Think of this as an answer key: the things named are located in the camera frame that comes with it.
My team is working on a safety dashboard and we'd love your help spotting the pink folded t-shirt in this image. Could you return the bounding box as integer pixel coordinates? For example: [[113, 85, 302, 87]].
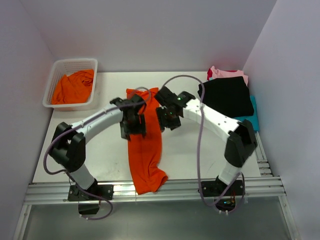
[[206, 65, 249, 86]]

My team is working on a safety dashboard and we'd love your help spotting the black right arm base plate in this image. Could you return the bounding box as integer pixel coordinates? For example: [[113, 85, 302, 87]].
[[200, 179, 245, 197]]

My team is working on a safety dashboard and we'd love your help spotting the teal folded t-shirt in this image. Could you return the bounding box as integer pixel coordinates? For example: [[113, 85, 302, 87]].
[[235, 95, 260, 132]]

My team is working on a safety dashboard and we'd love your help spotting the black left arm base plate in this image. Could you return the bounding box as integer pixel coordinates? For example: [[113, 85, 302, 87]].
[[67, 184, 114, 202]]

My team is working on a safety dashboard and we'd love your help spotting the black folded t-shirt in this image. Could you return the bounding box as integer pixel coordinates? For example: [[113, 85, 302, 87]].
[[197, 76, 254, 118]]

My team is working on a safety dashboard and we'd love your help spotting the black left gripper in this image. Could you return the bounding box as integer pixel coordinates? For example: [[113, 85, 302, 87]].
[[119, 113, 146, 142]]

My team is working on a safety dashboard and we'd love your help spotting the aluminium table frame rail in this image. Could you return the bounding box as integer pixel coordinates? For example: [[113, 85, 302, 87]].
[[12, 139, 301, 240]]

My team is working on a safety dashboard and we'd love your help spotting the orange t-shirt in basket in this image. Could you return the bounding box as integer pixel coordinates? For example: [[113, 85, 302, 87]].
[[50, 69, 94, 105]]

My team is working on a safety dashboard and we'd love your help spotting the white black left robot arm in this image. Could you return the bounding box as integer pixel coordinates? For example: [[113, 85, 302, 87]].
[[47, 94, 147, 200]]

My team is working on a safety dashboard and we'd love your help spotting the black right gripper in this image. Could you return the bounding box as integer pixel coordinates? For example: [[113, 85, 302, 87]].
[[155, 106, 182, 133]]

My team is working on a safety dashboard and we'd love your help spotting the white plastic laundry basket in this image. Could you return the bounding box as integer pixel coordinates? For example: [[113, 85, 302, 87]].
[[42, 58, 98, 111]]

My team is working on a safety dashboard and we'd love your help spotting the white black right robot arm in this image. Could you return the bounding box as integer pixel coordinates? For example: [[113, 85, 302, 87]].
[[154, 86, 258, 197]]

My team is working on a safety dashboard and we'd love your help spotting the orange t-shirt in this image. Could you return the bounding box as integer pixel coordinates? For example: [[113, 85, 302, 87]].
[[127, 87, 168, 195], [50, 69, 94, 105]]

